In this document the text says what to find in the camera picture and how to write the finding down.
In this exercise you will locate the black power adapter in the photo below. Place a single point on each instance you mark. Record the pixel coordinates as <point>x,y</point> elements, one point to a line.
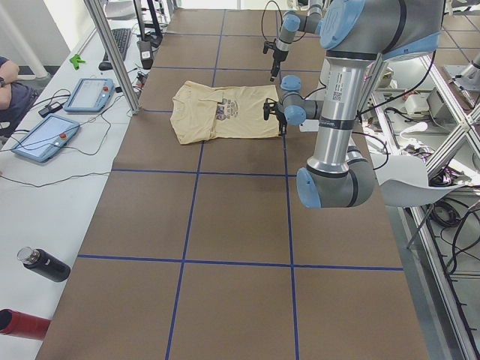
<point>50,109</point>

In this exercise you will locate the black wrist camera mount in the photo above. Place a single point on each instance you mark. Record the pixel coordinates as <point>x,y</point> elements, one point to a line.
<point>269,108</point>
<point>268,45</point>

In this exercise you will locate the far blue teach pendant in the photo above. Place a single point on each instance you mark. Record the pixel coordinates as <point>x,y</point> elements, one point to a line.
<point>90,95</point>

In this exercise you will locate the black computer mouse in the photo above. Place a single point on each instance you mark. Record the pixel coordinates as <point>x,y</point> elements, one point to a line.
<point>105,66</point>

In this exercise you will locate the black water bottle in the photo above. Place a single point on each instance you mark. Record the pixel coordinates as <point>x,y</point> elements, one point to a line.
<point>44,264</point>

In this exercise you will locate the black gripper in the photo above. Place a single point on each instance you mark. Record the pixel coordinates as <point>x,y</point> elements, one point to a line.
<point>277,55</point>
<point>280,117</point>

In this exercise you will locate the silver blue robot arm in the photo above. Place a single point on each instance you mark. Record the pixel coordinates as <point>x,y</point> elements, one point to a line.
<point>291,24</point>
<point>353,34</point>

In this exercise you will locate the near blue teach pendant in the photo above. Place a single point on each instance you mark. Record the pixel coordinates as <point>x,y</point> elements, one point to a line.
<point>46,138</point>

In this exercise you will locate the red water bottle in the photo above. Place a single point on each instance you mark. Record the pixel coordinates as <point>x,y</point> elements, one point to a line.
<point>23,325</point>

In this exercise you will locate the cream long-sleeve printed shirt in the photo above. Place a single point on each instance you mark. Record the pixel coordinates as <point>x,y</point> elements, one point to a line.
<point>202,113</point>

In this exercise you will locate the aluminium frame post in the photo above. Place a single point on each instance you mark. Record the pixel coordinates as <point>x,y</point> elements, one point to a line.
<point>101,24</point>

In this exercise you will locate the blue teach pendant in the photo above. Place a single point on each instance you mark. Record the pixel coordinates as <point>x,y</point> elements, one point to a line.
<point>46,138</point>
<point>90,95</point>

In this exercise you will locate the green plastic clamp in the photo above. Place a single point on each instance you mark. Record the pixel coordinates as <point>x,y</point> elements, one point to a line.
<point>76,60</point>

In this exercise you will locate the white moulded chair shell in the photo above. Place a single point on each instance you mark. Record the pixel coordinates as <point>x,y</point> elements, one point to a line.
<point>404,182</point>

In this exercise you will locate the seated person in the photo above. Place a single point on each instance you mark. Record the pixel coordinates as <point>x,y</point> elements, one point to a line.
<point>16,98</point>

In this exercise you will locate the black keyboard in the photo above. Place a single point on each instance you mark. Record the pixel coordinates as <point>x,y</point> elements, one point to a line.
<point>122,37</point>

